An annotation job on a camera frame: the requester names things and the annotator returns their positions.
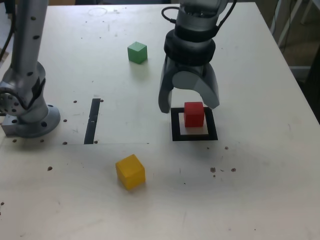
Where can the red cube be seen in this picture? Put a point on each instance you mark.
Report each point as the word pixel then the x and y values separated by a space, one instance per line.
pixel 194 115

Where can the black tape strip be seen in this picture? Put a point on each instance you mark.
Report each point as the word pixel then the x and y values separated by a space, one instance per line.
pixel 92 121

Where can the green cube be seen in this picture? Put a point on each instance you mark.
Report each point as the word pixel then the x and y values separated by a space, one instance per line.
pixel 136 53

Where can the white metal frame legs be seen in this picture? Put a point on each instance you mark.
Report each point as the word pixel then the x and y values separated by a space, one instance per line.
pixel 287 22

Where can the black tape square outline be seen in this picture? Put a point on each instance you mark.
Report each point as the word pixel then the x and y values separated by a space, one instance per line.
pixel 176 125

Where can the yellow cube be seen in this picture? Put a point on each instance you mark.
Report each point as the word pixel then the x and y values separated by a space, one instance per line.
pixel 130 172

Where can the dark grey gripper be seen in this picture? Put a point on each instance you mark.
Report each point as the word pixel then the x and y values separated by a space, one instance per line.
pixel 191 68

